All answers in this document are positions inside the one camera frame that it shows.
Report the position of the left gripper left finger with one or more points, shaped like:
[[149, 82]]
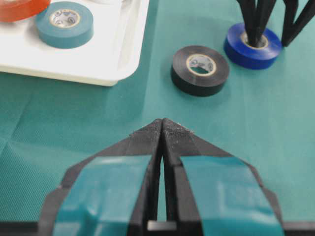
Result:
[[112, 193]]

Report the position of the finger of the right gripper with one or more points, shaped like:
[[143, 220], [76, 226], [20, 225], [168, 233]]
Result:
[[256, 15], [292, 27]]

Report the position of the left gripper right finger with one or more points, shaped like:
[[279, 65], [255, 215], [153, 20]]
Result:
[[210, 192]]

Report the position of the blue tape roll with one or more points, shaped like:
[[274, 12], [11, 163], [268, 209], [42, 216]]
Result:
[[240, 52]]

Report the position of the black tape roll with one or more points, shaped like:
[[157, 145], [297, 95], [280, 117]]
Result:
[[199, 70]]

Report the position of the green tape roll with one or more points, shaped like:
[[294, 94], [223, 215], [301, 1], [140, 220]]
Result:
[[65, 25]]

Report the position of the red tape roll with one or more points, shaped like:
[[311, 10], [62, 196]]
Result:
[[15, 10]]

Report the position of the green table cloth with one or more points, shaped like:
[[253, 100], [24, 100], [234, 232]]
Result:
[[264, 117]]

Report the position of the white rectangular plastic tray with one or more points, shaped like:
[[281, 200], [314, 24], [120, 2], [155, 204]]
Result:
[[111, 55]]

